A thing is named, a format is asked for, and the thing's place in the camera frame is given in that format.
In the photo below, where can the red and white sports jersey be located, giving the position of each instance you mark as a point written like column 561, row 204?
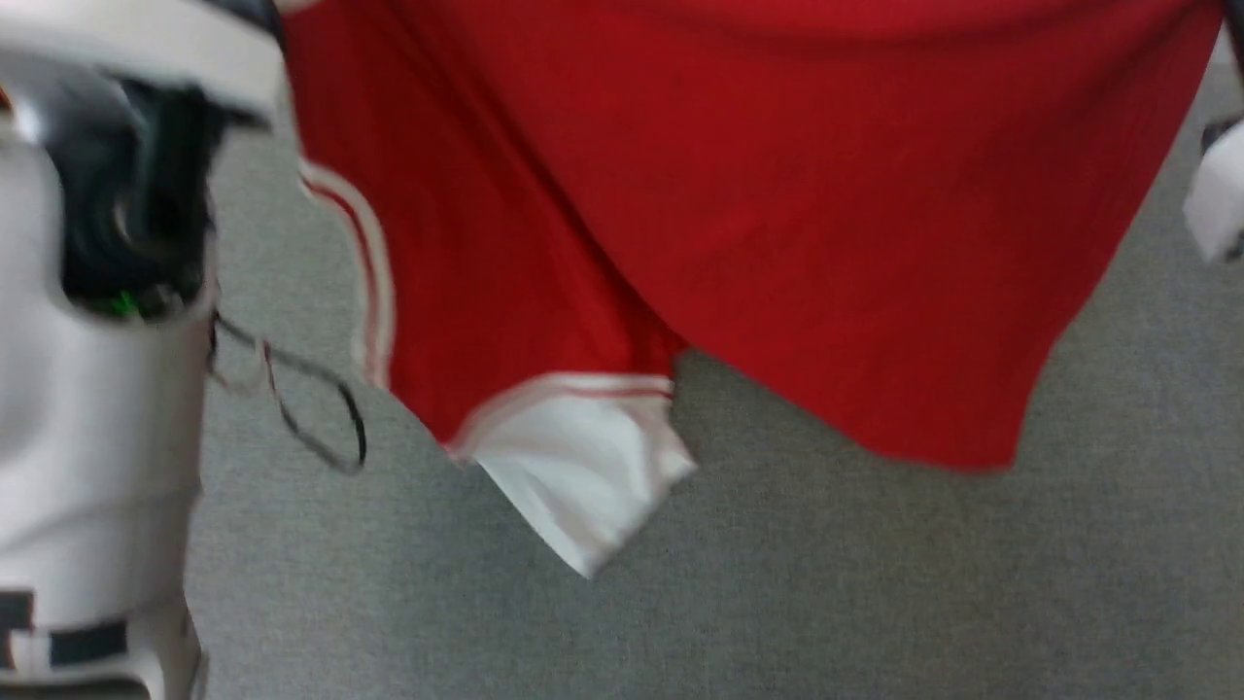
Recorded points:
column 739, row 214

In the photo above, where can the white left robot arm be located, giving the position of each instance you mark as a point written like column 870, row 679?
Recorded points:
column 97, row 437

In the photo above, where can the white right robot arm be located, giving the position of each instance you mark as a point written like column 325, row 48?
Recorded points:
column 1220, row 204

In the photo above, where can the grey fabric sofa seat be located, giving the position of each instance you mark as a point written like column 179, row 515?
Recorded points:
column 826, row 583

